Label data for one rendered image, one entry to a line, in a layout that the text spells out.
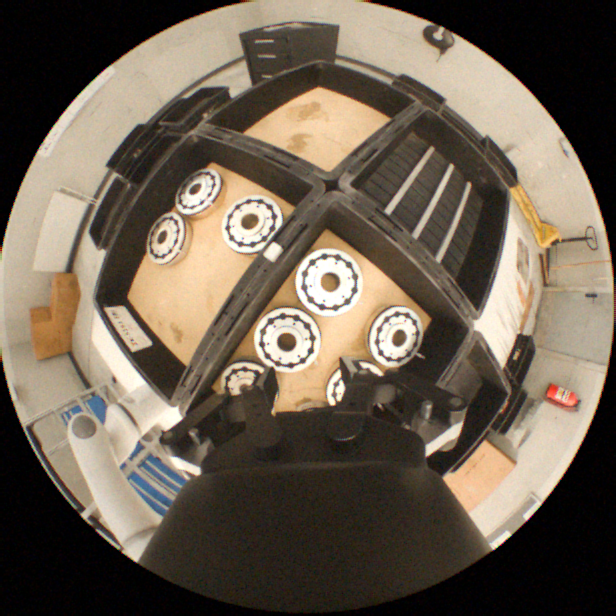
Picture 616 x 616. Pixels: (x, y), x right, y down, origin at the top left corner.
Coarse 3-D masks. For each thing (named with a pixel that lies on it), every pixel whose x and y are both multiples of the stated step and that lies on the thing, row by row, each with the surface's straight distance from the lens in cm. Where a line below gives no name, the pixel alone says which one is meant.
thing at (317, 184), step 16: (176, 144) 42; (224, 144) 34; (240, 144) 32; (272, 160) 30; (304, 176) 25; (320, 192) 24; (128, 208) 41; (304, 208) 23; (112, 240) 43; (272, 240) 22; (256, 256) 22; (256, 272) 21; (96, 288) 46; (240, 288) 22; (96, 304) 47; (224, 304) 23; (224, 320) 23; (112, 336) 41; (208, 336) 24; (128, 352) 38; (192, 368) 27; (176, 400) 32
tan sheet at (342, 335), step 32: (352, 256) 32; (288, 288) 31; (384, 288) 33; (320, 320) 31; (352, 320) 32; (256, 352) 33; (320, 352) 32; (352, 352) 33; (288, 384) 34; (320, 384) 34
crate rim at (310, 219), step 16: (336, 192) 24; (320, 208) 23; (352, 208) 24; (304, 224) 22; (368, 224) 24; (384, 224) 24; (288, 240) 22; (400, 240) 25; (288, 256) 21; (416, 256) 25; (272, 272) 21; (432, 272) 27; (256, 288) 21; (448, 288) 28; (240, 304) 22; (240, 320) 22; (464, 320) 31; (224, 336) 23; (464, 336) 32; (208, 352) 25; (208, 368) 26; (448, 368) 31; (192, 384) 28; (192, 400) 31
